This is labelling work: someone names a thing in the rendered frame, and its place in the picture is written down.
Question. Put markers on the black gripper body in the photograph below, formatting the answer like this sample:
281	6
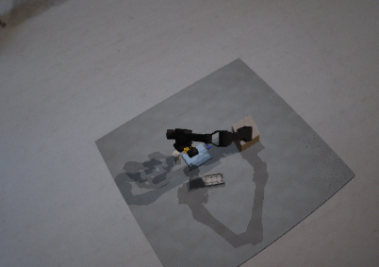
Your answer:
192	150

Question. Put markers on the light blue flat mat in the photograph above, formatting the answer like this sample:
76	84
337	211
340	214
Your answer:
198	160

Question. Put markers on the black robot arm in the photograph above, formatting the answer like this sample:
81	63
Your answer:
226	138

